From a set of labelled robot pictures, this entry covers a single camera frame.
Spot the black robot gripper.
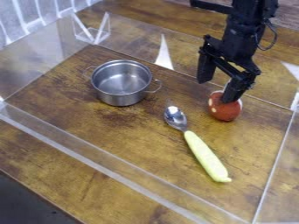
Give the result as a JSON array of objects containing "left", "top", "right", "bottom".
[{"left": 194, "top": 20, "right": 262, "bottom": 104}]

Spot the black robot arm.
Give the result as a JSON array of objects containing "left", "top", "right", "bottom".
[{"left": 189, "top": 0, "right": 278, "bottom": 103}]

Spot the black bar at table edge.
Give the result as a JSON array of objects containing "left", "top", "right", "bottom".
[{"left": 189, "top": 0, "right": 232, "bottom": 14}]

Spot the red brown toy mushroom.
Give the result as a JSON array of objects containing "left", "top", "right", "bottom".
[{"left": 208, "top": 90, "right": 242, "bottom": 122}]

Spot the spoon with yellow handle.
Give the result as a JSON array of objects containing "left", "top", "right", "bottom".
[{"left": 162, "top": 106, "right": 230, "bottom": 183}]

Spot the clear acrylic enclosure wall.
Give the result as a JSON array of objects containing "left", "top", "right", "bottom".
[{"left": 0, "top": 101, "right": 249, "bottom": 224}]

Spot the small silver metal pot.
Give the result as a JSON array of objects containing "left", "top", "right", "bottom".
[{"left": 81, "top": 59, "right": 162, "bottom": 107}]

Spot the clear acrylic corner bracket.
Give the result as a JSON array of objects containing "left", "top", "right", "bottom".
[{"left": 70, "top": 12, "right": 110, "bottom": 45}]

